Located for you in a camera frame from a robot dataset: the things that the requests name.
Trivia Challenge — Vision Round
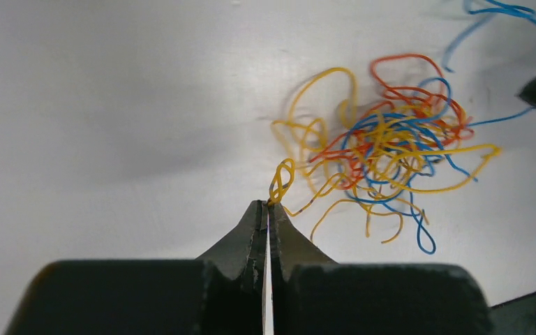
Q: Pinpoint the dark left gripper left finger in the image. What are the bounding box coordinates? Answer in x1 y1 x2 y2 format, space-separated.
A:
6 200 267 334

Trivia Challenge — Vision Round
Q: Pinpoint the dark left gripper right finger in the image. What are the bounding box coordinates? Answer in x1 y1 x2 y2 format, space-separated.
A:
267 204 493 334

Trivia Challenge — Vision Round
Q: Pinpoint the blue cable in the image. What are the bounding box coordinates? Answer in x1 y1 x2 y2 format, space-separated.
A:
339 0 536 255

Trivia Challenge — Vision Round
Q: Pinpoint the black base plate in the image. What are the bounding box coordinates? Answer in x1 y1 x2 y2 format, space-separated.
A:
491 292 536 335

